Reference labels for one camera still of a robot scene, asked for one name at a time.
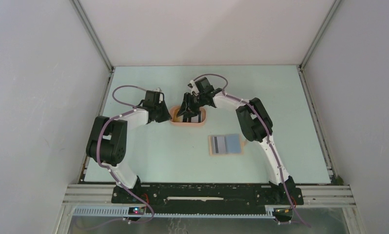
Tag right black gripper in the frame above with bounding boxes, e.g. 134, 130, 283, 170
177, 92, 207, 119

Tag striped black white card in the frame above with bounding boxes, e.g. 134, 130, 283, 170
182, 113, 202, 124

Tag pink oval tray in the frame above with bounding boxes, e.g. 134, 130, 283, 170
169, 106, 207, 127

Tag tan leather card holder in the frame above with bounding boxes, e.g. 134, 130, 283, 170
208, 134, 245, 156

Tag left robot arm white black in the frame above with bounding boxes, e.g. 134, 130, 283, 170
85, 88, 172, 203

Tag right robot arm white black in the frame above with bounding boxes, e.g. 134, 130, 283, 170
177, 75, 296, 208

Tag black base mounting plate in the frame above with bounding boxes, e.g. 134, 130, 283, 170
111, 183, 304, 215

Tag left controller board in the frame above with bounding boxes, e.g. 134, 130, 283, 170
128, 207, 145, 215

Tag controller board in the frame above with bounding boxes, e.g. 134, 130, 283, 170
273, 208, 293, 222
128, 207, 145, 215

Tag right controller board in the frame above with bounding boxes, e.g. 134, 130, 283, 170
273, 208, 293, 222

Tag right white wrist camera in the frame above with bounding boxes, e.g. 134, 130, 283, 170
188, 80, 199, 95

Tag white cable duct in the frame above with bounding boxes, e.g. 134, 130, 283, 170
72, 206, 276, 219

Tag aluminium frame rail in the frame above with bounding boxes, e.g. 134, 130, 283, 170
62, 184, 356, 208

